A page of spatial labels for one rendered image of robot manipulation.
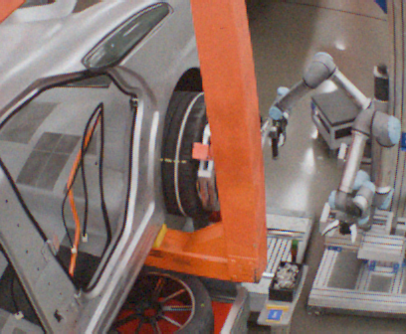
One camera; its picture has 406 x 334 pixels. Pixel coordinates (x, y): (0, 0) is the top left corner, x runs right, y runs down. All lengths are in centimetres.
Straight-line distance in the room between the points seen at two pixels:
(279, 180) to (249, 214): 171
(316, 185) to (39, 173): 206
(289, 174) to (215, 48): 234
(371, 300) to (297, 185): 140
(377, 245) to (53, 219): 174
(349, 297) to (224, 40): 178
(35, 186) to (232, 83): 136
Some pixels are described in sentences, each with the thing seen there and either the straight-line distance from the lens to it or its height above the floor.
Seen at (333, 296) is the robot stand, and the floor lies 22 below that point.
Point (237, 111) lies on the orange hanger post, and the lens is 229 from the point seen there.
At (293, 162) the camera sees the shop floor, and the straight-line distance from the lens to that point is 446.
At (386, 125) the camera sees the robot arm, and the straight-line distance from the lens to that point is 248.
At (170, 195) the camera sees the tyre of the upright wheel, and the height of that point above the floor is 86.
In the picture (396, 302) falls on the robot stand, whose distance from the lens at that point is 333.
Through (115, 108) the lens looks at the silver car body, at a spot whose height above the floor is 127.
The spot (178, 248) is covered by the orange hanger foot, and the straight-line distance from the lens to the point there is 304.
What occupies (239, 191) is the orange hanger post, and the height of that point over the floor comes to 118.
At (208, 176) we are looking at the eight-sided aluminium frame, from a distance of 296.
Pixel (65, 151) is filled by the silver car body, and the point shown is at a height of 104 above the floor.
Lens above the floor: 293
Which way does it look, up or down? 41 degrees down
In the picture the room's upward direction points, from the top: 9 degrees counter-clockwise
